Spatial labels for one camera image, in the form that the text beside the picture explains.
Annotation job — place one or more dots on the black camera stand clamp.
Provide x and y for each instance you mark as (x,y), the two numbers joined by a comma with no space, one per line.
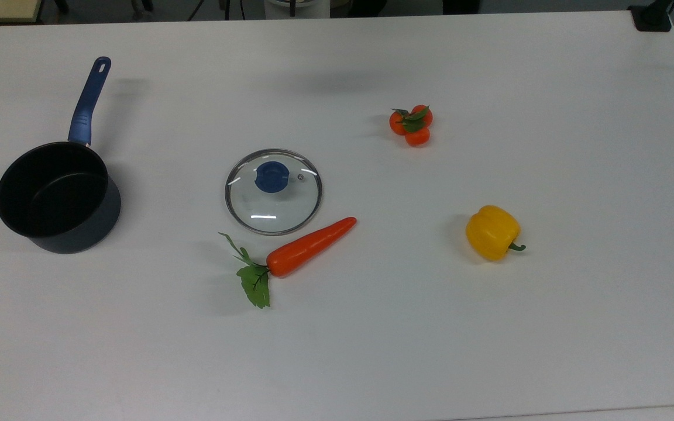
(652,17)

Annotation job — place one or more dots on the glass lid with blue knob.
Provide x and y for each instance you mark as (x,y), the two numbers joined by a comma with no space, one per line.
(272,177)

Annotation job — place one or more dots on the orange toy carrot with leaves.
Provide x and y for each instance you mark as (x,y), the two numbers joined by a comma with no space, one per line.
(305,248)

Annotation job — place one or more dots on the yellow toy bell pepper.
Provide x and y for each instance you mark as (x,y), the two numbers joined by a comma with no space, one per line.
(492,233)

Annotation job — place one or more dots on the toy tangerine cluster with leaves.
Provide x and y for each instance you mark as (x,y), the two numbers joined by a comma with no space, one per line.
(416,136)

